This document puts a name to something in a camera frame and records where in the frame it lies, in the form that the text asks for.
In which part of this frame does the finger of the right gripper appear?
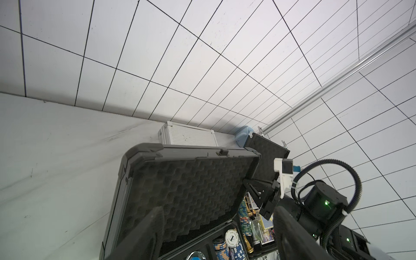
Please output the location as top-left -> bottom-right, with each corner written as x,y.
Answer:
243,178 -> 280,220

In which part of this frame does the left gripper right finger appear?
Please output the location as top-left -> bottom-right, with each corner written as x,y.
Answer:
273,206 -> 332,260

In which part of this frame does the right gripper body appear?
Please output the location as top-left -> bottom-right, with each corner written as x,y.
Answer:
277,180 -> 348,240

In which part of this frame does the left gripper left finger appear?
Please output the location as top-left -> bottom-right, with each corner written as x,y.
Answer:
107,206 -> 164,260

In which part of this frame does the black poker case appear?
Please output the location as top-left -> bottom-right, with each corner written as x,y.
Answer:
100,143 -> 260,260
238,132 -> 291,251

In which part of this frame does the silver poker case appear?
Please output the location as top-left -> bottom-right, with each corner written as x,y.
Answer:
158,121 -> 218,147

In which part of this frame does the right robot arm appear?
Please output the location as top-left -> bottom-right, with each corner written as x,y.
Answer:
243,179 -> 391,260

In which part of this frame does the blue round object behind case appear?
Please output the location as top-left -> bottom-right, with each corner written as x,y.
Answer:
235,126 -> 255,147

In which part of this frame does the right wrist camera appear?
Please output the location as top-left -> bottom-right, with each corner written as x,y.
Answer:
274,158 -> 301,199

